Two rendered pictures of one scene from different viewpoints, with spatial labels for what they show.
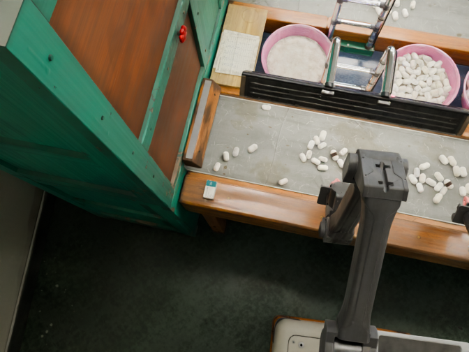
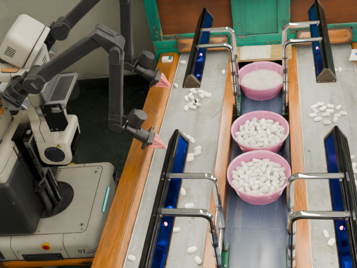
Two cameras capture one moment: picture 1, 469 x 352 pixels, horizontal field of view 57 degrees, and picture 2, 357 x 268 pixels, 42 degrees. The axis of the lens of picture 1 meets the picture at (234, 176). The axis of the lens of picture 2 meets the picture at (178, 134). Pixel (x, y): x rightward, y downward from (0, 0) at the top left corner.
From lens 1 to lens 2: 2.30 m
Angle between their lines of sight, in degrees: 50
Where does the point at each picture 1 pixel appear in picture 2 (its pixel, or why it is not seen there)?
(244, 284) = not seen: hidden behind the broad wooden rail
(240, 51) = (257, 52)
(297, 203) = (161, 90)
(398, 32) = (296, 115)
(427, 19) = (317, 133)
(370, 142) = (206, 116)
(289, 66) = (256, 77)
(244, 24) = (278, 51)
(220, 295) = not seen: hidden behind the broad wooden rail
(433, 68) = (272, 139)
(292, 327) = (107, 167)
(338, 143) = (204, 103)
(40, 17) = not seen: outside the picture
